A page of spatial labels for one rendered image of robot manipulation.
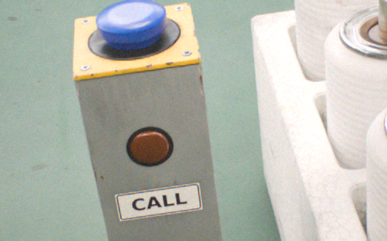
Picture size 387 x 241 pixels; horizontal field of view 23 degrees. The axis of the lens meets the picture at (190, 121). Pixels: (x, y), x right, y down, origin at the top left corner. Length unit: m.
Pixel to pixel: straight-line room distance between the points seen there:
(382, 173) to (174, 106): 0.12
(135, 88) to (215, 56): 0.64
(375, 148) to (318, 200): 0.08
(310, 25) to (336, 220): 0.20
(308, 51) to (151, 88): 0.26
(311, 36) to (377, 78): 0.14
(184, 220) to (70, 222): 0.36
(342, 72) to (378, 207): 0.11
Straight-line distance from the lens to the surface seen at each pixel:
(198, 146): 0.54
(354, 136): 0.65
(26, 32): 1.29
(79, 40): 0.54
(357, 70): 0.62
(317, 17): 0.73
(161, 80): 0.51
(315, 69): 0.76
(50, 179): 0.98
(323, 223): 0.59
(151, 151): 0.53
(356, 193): 0.63
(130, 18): 0.52
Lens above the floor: 0.56
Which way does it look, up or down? 33 degrees down
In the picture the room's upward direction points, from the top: 8 degrees counter-clockwise
